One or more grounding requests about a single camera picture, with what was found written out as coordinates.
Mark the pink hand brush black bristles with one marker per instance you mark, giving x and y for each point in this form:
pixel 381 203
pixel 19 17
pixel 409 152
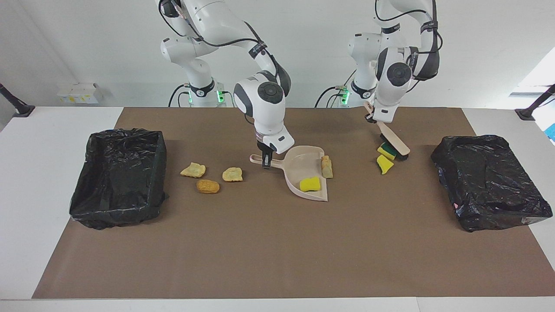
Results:
pixel 392 138

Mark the bin covered by black bag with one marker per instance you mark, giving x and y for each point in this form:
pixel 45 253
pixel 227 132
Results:
pixel 485 182

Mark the large yellow sponge piece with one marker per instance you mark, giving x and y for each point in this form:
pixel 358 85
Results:
pixel 310 184

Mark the pale crumpled cracker piece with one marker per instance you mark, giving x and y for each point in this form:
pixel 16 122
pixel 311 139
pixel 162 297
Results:
pixel 193 170
pixel 233 174

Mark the pink plastic dustpan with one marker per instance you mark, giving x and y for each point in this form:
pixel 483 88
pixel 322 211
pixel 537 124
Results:
pixel 303 162

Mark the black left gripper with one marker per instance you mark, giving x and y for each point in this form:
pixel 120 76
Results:
pixel 371 118

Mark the open bin with black liner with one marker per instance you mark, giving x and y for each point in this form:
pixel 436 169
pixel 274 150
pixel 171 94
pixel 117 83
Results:
pixel 117 182

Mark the green and yellow sponge piece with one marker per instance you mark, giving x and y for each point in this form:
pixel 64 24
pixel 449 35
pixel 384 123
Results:
pixel 387 151

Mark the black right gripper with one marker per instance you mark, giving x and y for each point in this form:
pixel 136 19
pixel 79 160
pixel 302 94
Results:
pixel 264 147

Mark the white boxes with yellow marks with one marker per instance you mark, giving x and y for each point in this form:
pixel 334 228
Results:
pixel 80 93

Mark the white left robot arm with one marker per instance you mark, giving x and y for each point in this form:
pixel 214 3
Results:
pixel 392 86

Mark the brown paper table mat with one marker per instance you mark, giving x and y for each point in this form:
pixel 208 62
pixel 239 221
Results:
pixel 260 268

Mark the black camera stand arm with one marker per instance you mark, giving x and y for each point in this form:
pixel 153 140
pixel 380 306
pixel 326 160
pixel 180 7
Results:
pixel 527 113
pixel 21 109

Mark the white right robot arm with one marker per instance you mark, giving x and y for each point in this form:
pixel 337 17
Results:
pixel 264 112

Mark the blue object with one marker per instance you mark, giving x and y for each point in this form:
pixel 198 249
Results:
pixel 551 132

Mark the small yellow sponge piece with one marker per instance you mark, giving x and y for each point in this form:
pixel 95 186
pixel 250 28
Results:
pixel 383 165

